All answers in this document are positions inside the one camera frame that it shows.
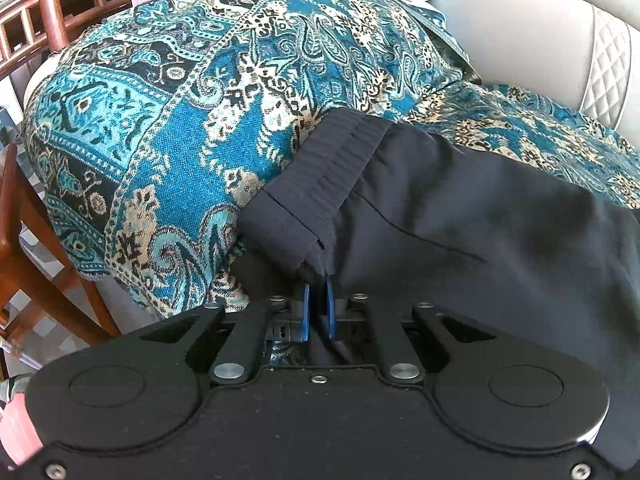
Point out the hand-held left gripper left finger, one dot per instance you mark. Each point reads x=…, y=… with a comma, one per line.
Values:
x=305, y=312

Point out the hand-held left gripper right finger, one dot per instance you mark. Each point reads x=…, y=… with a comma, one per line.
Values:
x=331, y=312

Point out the black pants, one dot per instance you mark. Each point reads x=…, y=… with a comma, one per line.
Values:
x=450, y=210

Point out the teal paisley patterned blanket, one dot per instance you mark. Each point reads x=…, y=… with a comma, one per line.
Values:
x=175, y=135

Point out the pink cloth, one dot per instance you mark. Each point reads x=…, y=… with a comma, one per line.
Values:
x=20, y=430

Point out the beige leather sofa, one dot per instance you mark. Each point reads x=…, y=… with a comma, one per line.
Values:
x=525, y=20

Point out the wooden chair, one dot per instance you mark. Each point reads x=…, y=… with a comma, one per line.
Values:
x=55, y=5

